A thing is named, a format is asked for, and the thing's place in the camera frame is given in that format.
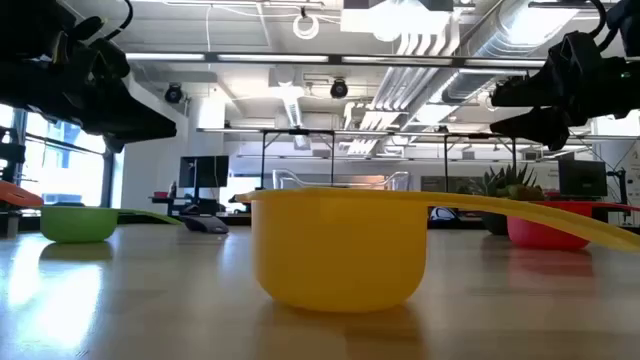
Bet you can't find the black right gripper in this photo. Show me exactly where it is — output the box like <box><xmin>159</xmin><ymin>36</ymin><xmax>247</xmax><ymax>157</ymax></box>
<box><xmin>488</xmin><ymin>30</ymin><xmax>640</xmax><ymax>152</ymax></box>

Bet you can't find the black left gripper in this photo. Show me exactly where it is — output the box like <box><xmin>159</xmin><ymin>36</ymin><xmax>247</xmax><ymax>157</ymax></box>
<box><xmin>0</xmin><ymin>0</ymin><xmax>179</xmax><ymax>154</ymax></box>

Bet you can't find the green measuring cup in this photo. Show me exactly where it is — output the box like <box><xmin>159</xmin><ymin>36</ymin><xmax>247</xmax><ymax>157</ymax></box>
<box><xmin>39</xmin><ymin>205</ymin><xmax>182</xmax><ymax>245</ymax></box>

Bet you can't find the orange measuring cup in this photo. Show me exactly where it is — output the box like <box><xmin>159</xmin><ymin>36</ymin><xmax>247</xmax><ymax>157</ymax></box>
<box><xmin>0</xmin><ymin>180</ymin><xmax>45</xmax><ymax>209</ymax></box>

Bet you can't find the purple measuring cup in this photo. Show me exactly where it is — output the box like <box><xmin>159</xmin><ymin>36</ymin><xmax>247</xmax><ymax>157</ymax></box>
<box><xmin>179</xmin><ymin>213</ymin><xmax>230</xmax><ymax>235</ymax></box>

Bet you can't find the red measuring cup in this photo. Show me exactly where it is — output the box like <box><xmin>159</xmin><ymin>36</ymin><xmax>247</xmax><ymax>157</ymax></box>
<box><xmin>507</xmin><ymin>199</ymin><xmax>640</xmax><ymax>251</ymax></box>

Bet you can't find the yellow measuring cup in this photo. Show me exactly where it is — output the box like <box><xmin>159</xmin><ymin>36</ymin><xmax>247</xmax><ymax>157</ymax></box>
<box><xmin>234</xmin><ymin>187</ymin><xmax>640</xmax><ymax>314</ymax></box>

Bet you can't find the clear plastic basket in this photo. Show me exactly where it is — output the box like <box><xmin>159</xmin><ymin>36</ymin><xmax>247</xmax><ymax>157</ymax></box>
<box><xmin>272</xmin><ymin>168</ymin><xmax>411</xmax><ymax>191</ymax></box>

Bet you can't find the black computer monitor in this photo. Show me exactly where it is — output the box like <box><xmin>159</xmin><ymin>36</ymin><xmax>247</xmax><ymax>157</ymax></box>
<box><xmin>178</xmin><ymin>155</ymin><xmax>230</xmax><ymax>189</ymax></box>
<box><xmin>558</xmin><ymin>159</ymin><xmax>609</xmax><ymax>198</ymax></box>

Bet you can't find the potted succulent plant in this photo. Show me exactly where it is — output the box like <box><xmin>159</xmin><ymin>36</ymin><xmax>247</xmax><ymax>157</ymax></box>
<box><xmin>482</xmin><ymin>163</ymin><xmax>547</xmax><ymax>236</ymax></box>

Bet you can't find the black background stand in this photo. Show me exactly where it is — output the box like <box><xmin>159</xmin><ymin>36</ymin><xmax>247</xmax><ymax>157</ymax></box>
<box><xmin>0</xmin><ymin>127</ymin><xmax>27</xmax><ymax>184</ymax></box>

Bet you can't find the blue white rounded object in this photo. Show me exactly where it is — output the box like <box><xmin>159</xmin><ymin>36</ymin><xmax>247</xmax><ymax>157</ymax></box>
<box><xmin>429</xmin><ymin>206</ymin><xmax>459</xmax><ymax>224</ymax></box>

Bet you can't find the black overhead light bar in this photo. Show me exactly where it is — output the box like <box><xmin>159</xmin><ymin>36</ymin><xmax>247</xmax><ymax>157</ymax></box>
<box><xmin>124</xmin><ymin>51</ymin><xmax>547</xmax><ymax>69</ymax></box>

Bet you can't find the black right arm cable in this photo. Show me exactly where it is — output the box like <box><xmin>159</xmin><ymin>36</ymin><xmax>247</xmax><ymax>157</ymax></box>
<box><xmin>587</xmin><ymin>0</ymin><xmax>609</xmax><ymax>39</ymax></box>

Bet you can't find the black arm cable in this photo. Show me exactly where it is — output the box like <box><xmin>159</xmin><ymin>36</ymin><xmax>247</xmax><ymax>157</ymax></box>
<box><xmin>587</xmin><ymin>0</ymin><xmax>609</xmax><ymax>39</ymax></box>
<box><xmin>102</xmin><ymin>0</ymin><xmax>135</xmax><ymax>41</ymax></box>

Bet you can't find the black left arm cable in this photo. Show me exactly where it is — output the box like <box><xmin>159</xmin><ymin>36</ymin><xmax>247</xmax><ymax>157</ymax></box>
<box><xmin>102</xmin><ymin>0</ymin><xmax>135</xmax><ymax>41</ymax></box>

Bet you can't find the black background workstation frame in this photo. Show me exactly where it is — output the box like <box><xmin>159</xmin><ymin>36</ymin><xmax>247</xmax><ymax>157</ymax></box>
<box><xmin>259</xmin><ymin>128</ymin><xmax>517</xmax><ymax>191</ymax></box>

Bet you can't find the white coiled cable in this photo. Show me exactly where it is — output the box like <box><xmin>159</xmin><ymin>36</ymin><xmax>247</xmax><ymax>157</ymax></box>
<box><xmin>292</xmin><ymin>13</ymin><xmax>320</xmax><ymax>41</ymax></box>

